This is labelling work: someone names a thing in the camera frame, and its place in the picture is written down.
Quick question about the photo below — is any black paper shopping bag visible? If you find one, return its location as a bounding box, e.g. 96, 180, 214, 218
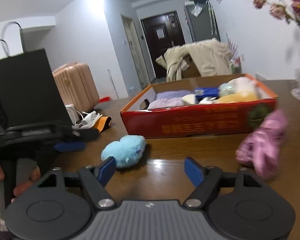
0, 21, 72, 127

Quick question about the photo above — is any red plastic bucket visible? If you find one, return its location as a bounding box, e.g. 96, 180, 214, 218
99, 96, 112, 103

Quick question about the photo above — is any pink satin bow scrunchie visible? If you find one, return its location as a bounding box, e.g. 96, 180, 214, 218
236, 109, 288, 180

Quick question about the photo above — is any light blue plush toy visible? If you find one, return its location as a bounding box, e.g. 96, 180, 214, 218
101, 135, 146, 169

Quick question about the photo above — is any white and yellow plush toy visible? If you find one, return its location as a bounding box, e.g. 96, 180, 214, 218
198, 76, 260, 105

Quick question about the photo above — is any white charger with cable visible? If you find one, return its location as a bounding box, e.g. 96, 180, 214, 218
65, 104, 83, 125

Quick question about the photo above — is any red orange cardboard box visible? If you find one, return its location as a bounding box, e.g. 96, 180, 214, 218
120, 74, 278, 139

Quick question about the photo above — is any orange cloth with white items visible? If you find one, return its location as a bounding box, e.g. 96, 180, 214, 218
73, 111, 112, 133

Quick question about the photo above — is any beige coat on chair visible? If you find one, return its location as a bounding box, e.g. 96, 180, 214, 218
155, 38, 232, 82

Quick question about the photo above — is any grey refrigerator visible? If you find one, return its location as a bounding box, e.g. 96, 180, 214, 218
184, 0, 220, 42

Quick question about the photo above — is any pink hard-shell suitcase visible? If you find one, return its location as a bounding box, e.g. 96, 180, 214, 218
52, 62, 100, 112

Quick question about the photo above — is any dark brown entrance door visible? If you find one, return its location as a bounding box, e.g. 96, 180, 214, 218
141, 11, 185, 79

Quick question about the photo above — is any blue tissue pack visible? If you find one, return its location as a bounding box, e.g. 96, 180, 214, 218
194, 87, 219, 100

